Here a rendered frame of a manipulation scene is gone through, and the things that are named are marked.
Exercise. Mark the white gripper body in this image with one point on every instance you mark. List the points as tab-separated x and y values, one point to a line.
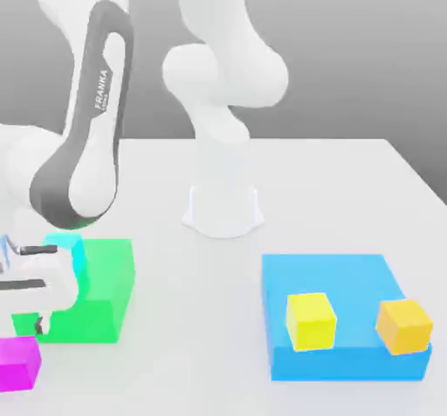
59	292

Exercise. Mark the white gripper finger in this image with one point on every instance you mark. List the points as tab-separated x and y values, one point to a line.
48	322

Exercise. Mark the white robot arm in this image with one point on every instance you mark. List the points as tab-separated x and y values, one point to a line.
223	74

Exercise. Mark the small cyan cube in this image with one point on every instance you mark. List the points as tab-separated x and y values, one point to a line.
79	252

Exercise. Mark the small magenta cube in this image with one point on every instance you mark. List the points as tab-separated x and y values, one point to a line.
15	363

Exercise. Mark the small yellow cube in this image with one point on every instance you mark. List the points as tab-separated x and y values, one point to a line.
310	323

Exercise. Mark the small orange cube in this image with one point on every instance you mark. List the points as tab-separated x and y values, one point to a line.
405	327

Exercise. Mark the large green box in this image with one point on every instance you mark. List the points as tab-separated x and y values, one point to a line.
104	283

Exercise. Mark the large blue box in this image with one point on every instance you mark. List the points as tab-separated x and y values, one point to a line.
349	276

